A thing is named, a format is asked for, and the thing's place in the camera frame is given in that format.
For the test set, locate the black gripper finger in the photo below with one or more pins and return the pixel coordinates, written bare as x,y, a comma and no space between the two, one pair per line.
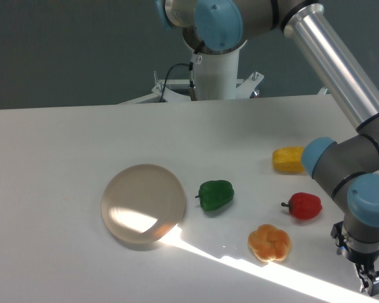
369,278

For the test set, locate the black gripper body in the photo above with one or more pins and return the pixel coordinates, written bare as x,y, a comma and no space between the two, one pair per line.
363,255

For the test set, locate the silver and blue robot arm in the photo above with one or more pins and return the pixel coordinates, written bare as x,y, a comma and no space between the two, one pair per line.
347,171

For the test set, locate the red bell pepper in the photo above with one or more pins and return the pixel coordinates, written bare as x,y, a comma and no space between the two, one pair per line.
303,206

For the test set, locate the yellow bell pepper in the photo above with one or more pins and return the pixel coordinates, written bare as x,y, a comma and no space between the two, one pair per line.
288,159

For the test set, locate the green bell pepper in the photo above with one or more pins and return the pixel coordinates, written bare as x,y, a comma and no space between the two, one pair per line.
215,194

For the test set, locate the knotted bread roll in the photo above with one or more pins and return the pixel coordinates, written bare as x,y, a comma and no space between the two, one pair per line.
268,243

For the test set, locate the beige round plate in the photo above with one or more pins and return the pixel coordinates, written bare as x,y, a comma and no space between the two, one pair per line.
142,203

